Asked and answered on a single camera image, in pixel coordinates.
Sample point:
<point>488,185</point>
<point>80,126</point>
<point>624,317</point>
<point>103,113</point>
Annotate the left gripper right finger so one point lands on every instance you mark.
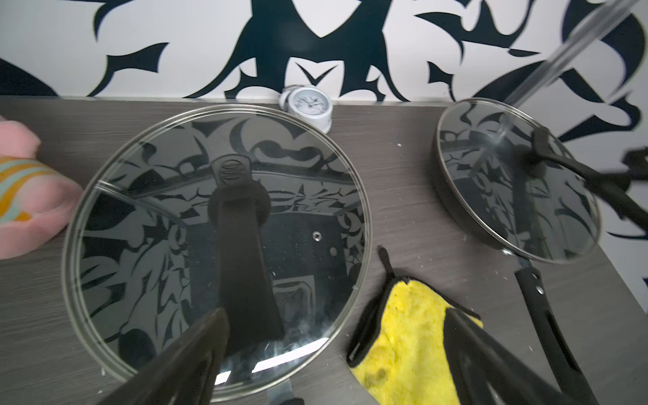
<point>481,367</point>

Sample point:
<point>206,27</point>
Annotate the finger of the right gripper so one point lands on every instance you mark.
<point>611,187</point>

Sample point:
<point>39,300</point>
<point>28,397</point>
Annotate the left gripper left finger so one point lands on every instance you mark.
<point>185,372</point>

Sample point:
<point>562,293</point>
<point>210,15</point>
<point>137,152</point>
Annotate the yellow microfiber cloth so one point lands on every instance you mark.
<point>397,351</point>

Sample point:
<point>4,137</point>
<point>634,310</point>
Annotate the glass pot lid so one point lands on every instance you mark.
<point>217,243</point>
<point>487,178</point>

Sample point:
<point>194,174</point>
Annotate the right black frying pan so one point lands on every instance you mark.
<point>569,377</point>

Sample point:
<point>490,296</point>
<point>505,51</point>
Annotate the pink plush toy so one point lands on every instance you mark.
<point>37,202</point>

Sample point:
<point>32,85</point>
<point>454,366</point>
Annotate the aluminium frame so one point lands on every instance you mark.
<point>594,27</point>

